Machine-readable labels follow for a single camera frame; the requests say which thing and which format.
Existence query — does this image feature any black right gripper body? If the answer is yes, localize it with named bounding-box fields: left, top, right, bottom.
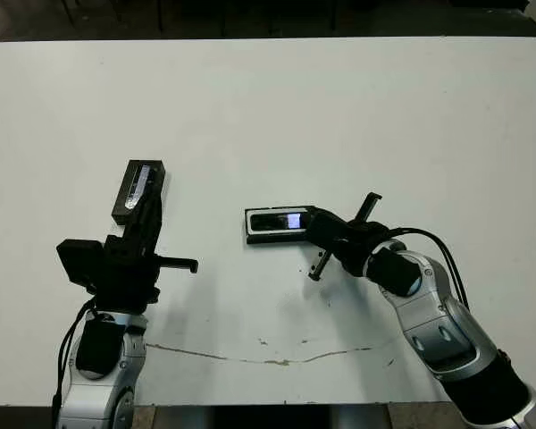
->
left=307, top=192, right=388, bottom=282

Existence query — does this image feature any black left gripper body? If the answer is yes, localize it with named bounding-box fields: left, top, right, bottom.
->
left=88, top=230, right=201, bottom=313

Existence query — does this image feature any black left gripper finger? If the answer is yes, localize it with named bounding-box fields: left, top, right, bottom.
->
left=129, top=196, right=151, bottom=233
left=147, top=194, right=163, bottom=237

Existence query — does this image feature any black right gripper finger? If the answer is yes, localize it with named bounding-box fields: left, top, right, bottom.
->
left=311, top=206, right=343, bottom=233
left=307, top=218, right=338, bottom=247

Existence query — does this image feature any black box lid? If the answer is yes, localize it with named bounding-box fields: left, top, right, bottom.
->
left=111, top=158, right=167, bottom=224

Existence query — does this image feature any black box base white lining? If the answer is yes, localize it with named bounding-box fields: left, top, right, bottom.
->
left=243, top=205, right=319, bottom=246

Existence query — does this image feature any silver right robot leg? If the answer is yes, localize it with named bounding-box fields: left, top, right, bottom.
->
left=334, top=405, right=390, bottom=429

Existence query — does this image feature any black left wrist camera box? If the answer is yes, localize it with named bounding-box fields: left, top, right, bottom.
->
left=56, top=239, right=106, bottom=296

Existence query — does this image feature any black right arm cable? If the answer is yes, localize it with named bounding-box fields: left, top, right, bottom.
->
left=386, top=226, right=471, bottom=310

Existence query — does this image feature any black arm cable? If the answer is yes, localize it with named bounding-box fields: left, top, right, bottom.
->
left=52, top=298, right=96, bottom=408
left=386, top=226, right=471, bottom=310

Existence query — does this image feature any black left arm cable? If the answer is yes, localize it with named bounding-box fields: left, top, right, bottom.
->
left=52, top=298, right=96, bottom=408

